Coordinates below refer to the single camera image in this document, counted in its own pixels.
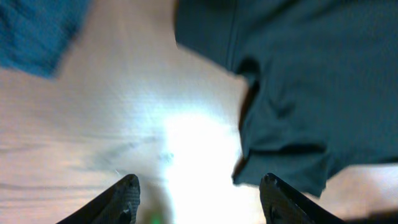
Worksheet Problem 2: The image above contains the navy printed folded t-shirt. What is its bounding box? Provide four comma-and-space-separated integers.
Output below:
1, 0, 91, 78

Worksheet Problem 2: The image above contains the black t-shirt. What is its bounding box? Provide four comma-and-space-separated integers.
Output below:
175, 0, 397, 197

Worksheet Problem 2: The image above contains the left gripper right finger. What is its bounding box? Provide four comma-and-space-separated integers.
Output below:
259, 173, 344, 224

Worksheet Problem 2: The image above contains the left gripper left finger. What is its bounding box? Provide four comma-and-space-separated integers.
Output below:
58, 174, 141, 224

